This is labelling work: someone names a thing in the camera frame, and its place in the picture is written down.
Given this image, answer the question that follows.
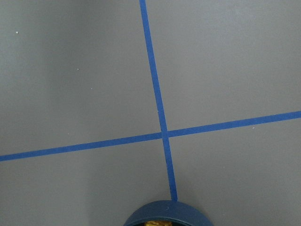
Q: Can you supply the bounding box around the yellow corn cob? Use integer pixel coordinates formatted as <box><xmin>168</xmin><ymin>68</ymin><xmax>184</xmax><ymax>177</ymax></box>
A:
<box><xmin>144</xmin><ymin>220</ymin><xmax>173</xmax><ymax>226</ymax></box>

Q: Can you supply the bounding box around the blue saucepan with handle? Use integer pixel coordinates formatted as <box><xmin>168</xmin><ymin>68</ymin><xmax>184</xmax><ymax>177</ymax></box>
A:
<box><xmin>124</xmin><ymin>200</ymin><xmax>212</xmax><ymax>226</ymax></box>

